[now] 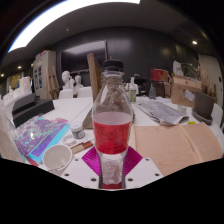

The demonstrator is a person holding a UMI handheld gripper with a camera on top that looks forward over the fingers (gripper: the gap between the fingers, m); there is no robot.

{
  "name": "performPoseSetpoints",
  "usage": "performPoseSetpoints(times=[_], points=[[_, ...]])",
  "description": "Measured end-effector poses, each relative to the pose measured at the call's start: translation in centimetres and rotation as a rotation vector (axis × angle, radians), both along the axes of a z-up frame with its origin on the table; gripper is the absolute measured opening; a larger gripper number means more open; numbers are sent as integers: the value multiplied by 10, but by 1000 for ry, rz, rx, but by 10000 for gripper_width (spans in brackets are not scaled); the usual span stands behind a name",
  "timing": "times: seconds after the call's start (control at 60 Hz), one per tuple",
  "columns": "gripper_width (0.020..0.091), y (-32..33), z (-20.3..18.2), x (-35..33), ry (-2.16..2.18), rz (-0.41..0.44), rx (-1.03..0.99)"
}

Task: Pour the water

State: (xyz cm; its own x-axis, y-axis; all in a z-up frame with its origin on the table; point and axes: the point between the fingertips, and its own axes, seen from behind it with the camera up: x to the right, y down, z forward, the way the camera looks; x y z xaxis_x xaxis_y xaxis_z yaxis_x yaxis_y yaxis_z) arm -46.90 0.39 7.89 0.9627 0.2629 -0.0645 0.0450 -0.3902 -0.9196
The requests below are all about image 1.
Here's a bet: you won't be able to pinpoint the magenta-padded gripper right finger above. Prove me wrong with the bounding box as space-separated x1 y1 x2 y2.
123 146 164 190

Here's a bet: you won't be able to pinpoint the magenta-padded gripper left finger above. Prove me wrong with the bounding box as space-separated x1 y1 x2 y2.
61 146 102 190

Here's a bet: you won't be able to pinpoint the clear bottle with red label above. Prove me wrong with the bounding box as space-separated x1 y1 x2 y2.
91 59 134 188

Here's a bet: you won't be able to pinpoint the white ceramic mug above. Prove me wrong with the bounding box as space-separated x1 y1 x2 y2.
42 143 74 173

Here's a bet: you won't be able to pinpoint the tan wooden drawing board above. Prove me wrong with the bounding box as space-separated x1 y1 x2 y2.
129 121 223 177

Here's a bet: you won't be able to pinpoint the small paint jar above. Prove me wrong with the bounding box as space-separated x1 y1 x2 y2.
70 123 86 140

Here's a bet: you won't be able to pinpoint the purple iridescent painting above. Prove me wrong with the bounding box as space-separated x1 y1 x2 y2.
13 116 71 166

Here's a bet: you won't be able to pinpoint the folded newspaper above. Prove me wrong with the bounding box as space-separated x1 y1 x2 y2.
135 99 190 126

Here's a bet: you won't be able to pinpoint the small grey cup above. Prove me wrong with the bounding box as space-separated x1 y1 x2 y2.
176 104 188 114

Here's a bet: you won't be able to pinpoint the large black box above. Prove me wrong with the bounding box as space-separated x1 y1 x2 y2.
13 98 55 128

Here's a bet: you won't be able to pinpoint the green spray bottle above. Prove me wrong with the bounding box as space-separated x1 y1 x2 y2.
129 76 138 103

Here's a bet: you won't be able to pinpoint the white plastic chair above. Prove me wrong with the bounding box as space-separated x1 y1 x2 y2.
211 103 224 128
58 88 74 100
77 86 94 99

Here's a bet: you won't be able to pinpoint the small white plaster bust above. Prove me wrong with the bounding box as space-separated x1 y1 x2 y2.
73 74 84 96

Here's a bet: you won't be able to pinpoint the dried plant in grey pot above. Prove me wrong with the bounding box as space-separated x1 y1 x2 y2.
191 71 218 126

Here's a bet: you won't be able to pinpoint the small black box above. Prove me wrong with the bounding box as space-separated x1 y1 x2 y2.
12 93 38 116

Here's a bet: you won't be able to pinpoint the tall wooden easel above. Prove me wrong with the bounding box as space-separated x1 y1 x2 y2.
47 65 61 100

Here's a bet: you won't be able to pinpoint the large white plaster bust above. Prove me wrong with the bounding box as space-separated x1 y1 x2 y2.
61 70 75 90

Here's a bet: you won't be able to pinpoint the brown carved wooden sculpture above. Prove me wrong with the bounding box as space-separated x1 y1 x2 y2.
82 52 136 130

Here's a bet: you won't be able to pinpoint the red box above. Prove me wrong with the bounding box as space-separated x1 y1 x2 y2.
150 68 169 83

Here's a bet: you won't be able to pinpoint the white plaster models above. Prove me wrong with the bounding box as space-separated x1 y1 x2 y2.
1 75 33 104

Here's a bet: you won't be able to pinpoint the white cabinet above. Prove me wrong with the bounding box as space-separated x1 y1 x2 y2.
32 49 57 100

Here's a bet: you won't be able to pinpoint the white plaster statue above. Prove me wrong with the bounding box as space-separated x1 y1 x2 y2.
172 59 184 77

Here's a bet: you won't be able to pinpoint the long ceiling light strip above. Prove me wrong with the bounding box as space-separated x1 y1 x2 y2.
7 0 141 54

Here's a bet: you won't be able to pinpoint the white canvas on wooden frame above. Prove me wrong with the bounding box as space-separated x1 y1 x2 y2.
0 96 26 163

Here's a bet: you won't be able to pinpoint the dark wall screen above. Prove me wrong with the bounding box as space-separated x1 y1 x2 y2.
60 40 108 73

